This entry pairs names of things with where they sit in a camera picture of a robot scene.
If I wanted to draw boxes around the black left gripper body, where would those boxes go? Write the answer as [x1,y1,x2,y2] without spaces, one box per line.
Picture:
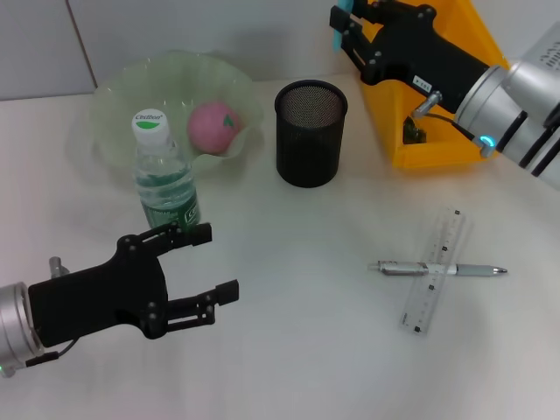
[26,222,220,347]

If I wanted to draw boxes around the grey white pen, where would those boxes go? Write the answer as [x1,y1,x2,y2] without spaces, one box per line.
[366,260,510,277]

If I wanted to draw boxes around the transparent plastic ruler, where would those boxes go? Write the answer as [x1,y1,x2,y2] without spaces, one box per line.
[397,207,467,337]

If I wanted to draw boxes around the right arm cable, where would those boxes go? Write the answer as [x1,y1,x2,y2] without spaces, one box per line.
[413,90,499,159]

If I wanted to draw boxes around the clear water bottle green label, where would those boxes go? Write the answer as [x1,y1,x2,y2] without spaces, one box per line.
[131,108,203,231]

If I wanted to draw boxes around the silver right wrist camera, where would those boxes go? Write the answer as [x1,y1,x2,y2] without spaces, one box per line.
[522,19,560,75]

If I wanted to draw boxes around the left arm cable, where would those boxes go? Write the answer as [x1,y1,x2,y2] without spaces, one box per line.
[24,256,78,368]

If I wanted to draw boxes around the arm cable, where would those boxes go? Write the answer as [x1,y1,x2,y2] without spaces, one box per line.
[24,256,78,368]
[413,90,499,159]

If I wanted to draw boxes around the black mesh pen holder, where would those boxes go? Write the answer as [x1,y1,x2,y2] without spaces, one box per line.
[274,79,350,189]

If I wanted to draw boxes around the green plastic wrapper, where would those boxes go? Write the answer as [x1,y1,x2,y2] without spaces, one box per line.
[402,115,428,145]

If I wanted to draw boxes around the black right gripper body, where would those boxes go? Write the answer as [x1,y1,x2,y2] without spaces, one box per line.
[343,0,491,110]

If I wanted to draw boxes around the blue scissors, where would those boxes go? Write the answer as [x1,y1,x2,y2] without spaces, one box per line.
[331,0,354,54]

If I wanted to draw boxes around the green glass fruit plate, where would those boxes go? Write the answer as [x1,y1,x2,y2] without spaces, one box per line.
[87,50,266,174]

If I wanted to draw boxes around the yellow plastic bin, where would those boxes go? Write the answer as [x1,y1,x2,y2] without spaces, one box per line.
[360,0,513,171]

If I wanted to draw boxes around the pink toy peach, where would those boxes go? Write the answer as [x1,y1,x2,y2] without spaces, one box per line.
[186,101,243,154]

